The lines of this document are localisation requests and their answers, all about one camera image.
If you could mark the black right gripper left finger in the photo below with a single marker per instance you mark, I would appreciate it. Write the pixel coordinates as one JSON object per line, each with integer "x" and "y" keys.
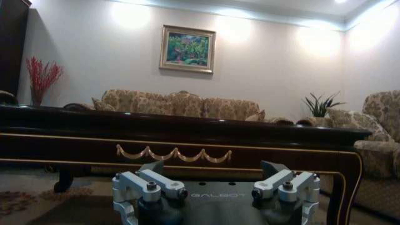
{"x": 149, "y": 178}

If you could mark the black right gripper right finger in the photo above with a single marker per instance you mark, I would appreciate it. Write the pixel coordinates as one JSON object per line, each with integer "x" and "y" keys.
{"x": 281, "y": 178}

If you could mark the patterned floor rug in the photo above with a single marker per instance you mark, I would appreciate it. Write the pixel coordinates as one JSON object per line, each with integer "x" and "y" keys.
{"x": 37, "y": 201}

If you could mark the dark wooden coffee table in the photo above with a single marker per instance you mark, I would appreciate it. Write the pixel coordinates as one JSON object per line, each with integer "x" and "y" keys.
{"x": 174, "y": 138}

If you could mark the floral throw pillow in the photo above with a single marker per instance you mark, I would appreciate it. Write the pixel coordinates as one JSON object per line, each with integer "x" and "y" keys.
{"x": 102, "y": 105}
{"x": 256, "y": 115}
{"x": 358, "y": 124}

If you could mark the floral beige sofa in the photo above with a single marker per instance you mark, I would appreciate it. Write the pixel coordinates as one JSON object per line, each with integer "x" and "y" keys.
{"x": 177, "y": 104}

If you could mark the green potted plant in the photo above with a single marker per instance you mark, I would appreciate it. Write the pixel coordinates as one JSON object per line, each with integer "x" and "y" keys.
{"x": 320, "y": 105}

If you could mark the floral beige armchair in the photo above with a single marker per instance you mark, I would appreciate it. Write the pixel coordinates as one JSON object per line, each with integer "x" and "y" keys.
{"x": 378, "y": 145}

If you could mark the red dried flower arrangement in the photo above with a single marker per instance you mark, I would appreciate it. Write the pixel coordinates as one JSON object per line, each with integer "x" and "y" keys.
{"x": 41, "y": 77}

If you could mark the framed green landscape painting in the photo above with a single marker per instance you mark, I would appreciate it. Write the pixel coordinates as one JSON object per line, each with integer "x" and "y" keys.
{"x": 186, "y": 49}

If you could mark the dark wooden cabinet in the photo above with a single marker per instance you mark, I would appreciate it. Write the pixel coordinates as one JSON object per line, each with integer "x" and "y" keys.
{"x": 12, "y": 47}

